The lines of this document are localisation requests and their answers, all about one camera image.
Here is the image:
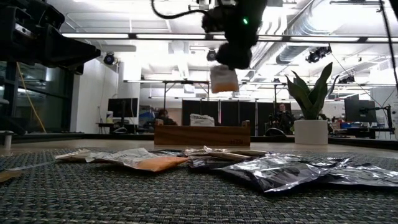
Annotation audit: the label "wooden three-compartment tray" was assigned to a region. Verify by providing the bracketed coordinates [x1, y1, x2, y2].
[154, 119, 251, 147]

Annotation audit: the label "snake plant in white pot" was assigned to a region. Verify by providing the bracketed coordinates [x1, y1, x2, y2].
[285, 62, 340, 146]

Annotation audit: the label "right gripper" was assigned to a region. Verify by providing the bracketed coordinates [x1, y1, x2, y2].
[216, 4, 265, 70]

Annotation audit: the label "black partition panels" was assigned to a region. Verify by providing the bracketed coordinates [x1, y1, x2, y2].
[182, 100, 293, 137]

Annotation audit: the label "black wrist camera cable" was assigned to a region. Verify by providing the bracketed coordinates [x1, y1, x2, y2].
[150, 0, 218, 20]

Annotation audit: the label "black track light cluster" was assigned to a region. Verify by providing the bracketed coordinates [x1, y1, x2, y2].
[305, 45, 333, 65]

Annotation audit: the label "dark office desk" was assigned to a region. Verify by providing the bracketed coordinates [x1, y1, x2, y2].
[96, 122, 141, 134]

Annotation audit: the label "silver ventilation duct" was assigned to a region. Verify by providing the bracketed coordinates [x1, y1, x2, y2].
[275, 12, 315, 65]

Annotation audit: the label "cluttered office desk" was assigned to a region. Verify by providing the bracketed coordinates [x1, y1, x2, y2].
[331, 126, 396, 140]

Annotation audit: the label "black monitor on stand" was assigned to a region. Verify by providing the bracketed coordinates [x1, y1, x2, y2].
[107, 97, 139, 119]

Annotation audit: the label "long ceiling light strip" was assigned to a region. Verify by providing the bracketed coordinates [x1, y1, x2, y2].
[62, 32, 398, 44]

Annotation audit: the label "grey woven table mat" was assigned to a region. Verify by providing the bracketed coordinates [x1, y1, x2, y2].
[0, 148, 398, 224]

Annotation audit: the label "white table mat label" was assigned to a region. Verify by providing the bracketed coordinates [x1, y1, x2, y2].
[6, 161, 62, 172]

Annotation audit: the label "black monitor on arm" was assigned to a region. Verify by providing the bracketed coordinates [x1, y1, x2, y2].
[344, 98, 378, 123]

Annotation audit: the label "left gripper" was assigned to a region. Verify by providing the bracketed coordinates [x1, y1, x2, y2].
[0, 0, 102, 75]

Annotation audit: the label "person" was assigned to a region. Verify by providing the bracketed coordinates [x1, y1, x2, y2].
[269, 103, 297, 137]
[154, 108, 178, 126]

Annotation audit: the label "black office chair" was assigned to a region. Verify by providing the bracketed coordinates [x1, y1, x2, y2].
[265, 127, 286, 137]

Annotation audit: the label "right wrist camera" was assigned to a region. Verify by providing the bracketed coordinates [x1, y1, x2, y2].
[201, 6, 226, 34]

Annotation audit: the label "white orange tea bag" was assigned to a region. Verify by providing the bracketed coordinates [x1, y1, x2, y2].
[85, 147, 190, 173]
[190, 113, 216, 127]
[209, 64, 240, 95]

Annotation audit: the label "thin black cable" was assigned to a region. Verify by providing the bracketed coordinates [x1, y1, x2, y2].
[377, 0, 398, 93]

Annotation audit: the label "grey cylindrical post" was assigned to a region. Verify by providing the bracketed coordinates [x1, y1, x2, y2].
[0, 130, 15, 149]

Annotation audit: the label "small black track light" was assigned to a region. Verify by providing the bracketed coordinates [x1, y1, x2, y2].
[338, 73, 356, 85]

